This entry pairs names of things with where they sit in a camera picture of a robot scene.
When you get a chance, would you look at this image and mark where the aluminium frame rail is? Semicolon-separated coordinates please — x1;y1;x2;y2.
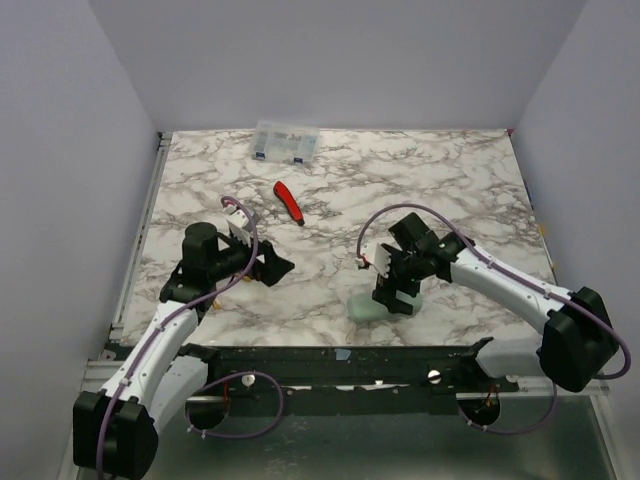
54;130;174;480

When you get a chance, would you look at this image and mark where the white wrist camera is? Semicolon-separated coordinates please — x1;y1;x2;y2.
356;243;391;278
225;208;257;247

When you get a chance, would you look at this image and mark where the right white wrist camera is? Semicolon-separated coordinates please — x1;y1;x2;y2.
356;243;391;278

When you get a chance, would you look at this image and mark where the red utility knife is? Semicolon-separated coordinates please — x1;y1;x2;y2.
273;181;305;226

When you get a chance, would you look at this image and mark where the clear plastic organizer box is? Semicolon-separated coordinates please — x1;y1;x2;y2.
248;120;320;165

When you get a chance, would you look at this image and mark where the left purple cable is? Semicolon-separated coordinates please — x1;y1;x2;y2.
94;195;286;480

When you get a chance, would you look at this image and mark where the mint green umbrella case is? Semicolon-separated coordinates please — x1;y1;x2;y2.
347;290;411;324

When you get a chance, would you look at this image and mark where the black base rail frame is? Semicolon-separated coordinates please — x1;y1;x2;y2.
175;340;518;420

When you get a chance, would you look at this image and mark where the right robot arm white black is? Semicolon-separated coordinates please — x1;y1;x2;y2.
356;213;621;392

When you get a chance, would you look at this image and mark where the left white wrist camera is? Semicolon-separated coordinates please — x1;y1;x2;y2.
225;208;257;247

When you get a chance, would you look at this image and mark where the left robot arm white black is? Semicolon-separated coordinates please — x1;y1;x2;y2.
72;220;295;479

